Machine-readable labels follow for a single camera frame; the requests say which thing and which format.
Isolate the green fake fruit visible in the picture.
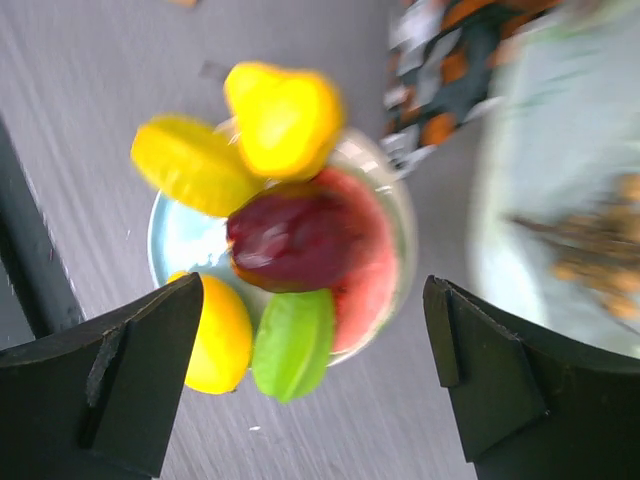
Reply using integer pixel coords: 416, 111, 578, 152
251, 289, 335, 403

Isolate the yellow fake lemon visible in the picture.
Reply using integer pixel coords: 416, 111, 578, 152
185, 274, 253, 395

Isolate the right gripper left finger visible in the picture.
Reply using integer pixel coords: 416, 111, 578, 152
1, 273, 203, 479

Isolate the green avocado print plastic bag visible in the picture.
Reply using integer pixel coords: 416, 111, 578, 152
469, 1, 639, 358

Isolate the red fake watermelon slice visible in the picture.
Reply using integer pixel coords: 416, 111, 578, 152
314, 167, 399, 356

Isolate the cream and blue ceramic plate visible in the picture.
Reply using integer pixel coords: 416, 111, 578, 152
147, 127, 418, 366

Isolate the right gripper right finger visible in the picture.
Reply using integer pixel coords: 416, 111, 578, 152
423, 276, 639, 479

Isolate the zebra print tote bag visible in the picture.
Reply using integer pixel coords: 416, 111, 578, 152
381, 0, 557, 177

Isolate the yellow fake pear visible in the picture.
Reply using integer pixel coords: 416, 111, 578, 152
224, 61, 346, 181

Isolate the dark red fake fruit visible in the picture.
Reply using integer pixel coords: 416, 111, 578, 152
226, 182, 362, 293

